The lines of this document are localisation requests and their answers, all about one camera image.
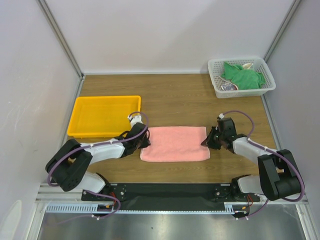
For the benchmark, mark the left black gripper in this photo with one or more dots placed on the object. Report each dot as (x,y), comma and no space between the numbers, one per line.
(145,143)

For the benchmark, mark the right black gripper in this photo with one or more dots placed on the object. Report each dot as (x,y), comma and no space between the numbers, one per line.
(215,139)

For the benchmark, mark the pink towel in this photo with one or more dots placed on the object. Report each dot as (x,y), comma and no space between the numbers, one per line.
(173,144)

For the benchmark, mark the yellow plastic tray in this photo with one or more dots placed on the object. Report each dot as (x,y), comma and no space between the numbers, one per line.
(102,116)

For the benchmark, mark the green towel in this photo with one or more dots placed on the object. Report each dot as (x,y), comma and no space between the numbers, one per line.
(244,78)

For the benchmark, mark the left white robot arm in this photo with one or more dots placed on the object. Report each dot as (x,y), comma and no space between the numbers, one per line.
(67,169)

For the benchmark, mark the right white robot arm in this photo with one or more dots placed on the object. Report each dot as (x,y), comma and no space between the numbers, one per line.
(279,176)

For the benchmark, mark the white plastic basket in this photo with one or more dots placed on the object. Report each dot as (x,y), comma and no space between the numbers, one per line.
(215,69)

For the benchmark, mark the patterned white cloth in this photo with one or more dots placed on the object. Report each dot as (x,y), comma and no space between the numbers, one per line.
(228,85)

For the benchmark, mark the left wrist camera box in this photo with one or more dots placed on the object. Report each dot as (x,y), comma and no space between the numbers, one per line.
(134,119)

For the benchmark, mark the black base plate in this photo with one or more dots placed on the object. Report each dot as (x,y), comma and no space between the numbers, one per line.
(177,196)

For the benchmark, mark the aluminium frame rail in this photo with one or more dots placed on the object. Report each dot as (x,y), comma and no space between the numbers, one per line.
(48,194)

